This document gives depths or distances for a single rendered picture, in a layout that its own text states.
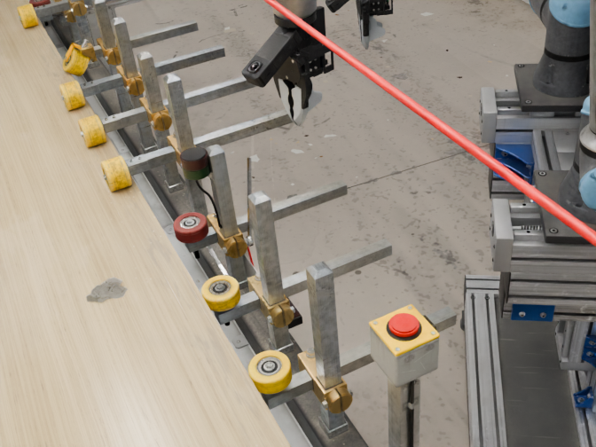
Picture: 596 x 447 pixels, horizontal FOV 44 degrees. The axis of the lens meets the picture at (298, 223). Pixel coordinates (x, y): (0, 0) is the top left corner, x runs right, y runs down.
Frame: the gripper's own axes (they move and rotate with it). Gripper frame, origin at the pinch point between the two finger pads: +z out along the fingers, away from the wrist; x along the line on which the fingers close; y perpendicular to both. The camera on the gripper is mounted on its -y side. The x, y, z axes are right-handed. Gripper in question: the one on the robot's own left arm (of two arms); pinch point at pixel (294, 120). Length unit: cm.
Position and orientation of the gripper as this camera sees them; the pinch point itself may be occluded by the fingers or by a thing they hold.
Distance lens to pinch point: 137.8
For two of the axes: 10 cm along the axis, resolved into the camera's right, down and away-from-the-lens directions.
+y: 7.5, -4.5, 4.8
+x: -6.6, -4.2, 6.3
